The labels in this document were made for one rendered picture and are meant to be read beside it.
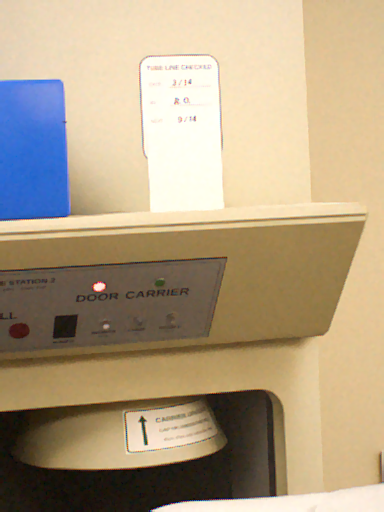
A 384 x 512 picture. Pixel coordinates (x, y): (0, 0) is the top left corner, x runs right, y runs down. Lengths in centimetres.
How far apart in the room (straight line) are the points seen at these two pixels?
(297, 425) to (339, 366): 48
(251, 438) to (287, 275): 20
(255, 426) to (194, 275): 21
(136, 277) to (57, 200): 8
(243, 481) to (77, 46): 39
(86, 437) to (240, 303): 17
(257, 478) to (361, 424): 45
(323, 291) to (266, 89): 16
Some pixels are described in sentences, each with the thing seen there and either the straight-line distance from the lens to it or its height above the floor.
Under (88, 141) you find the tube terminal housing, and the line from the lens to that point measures 96.
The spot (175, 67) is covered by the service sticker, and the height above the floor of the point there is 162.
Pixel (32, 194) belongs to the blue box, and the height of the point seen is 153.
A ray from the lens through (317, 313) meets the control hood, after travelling 96.
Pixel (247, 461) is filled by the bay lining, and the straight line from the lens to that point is 110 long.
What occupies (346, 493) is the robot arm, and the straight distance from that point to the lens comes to 57.
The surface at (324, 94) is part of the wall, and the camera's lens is 147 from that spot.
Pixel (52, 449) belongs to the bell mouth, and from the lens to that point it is 102.
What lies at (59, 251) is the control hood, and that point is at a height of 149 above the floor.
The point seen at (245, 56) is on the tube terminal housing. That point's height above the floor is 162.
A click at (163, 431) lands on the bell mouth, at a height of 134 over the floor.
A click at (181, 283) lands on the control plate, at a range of 90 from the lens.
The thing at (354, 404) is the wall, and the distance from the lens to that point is 150.
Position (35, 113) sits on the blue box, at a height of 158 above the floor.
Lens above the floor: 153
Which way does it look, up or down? 3 degrees down
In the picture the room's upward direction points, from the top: 3 degrees counter-clockwise
